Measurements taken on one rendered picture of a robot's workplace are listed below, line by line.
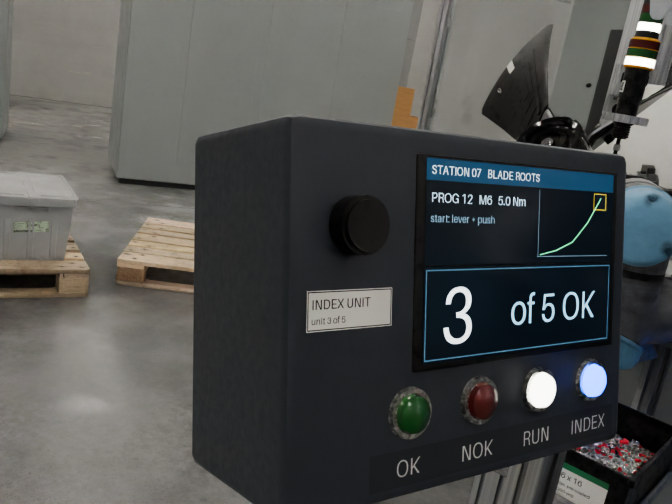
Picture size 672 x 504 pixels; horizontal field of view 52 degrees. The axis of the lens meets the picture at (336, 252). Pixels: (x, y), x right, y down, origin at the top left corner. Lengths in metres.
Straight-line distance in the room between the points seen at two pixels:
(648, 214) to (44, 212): 3.16
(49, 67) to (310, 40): 7.08
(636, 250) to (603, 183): 0.27
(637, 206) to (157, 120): 5.88
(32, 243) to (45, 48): 9.49
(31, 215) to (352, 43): 4.06
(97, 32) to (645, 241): 12.50
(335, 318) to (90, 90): 12.75
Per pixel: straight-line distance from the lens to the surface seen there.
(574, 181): 0.44
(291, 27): 6.64
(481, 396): 0.39
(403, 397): 0.35
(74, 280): 3.61
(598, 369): 0.47
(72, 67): 13.00
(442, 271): 0.36
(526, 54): 1.48
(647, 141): 1.56
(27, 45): 12.99
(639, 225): 0.73
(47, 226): 3.64
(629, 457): 1.05
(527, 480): 0.61
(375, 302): 0.34
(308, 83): 6.71
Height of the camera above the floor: 1.28
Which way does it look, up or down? 14 degrees down
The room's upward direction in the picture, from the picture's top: 10 degrees clockwise
